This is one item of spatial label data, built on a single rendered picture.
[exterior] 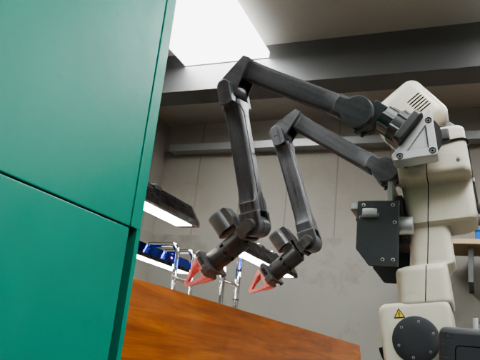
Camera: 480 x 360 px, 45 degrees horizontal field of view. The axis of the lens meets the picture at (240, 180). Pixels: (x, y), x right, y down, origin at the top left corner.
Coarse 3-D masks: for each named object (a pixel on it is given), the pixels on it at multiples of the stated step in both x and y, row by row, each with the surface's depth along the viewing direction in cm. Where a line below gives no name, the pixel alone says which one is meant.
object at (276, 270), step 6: (282, 258) 185; (264, 264) 184; (270, 264) 185; (276, 264) 183; (282, 264) 183; (270, 270) 183; (276, 270) 183; (282, 270) 183; (288, 270) 183; (270, 276) 180; (276, 276) 183; (282, 276) 184; (282, 282) 187
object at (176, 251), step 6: (150, 246) 267; (156, 246) 265; (162, 246) 264; (168, 246) 263; (174, 246) 261; (168, 252) 279; (174, 252) 260; (180, 252) 276; (186, 252) 275; (192, 252) 274; (174, 258) 259; (192, 258) 272; (174, 264) 258; (174, 270) 257; (174, 276) 256; (174, 282) 256; (180, 282) 261; (174, 288) 255
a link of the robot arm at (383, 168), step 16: (288, 128) 193; (304, 128) 192; (320, 128) 190; (320, 144) 190; (336, 144) 186; (352, 144) 184; (352, 160) 183; (368, 160) 178; (384, 160) 175; (384, 176) 174
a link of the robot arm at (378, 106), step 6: (372, 102) 138; (378, 102) 137; (378, 108) 137; (384, 108) 136; (378, 114) 137; (372, 120) 137; (366, 126) 138; (372, 126) 140; (354, 132) 139; (360, 132) 140; (366, 132) 142
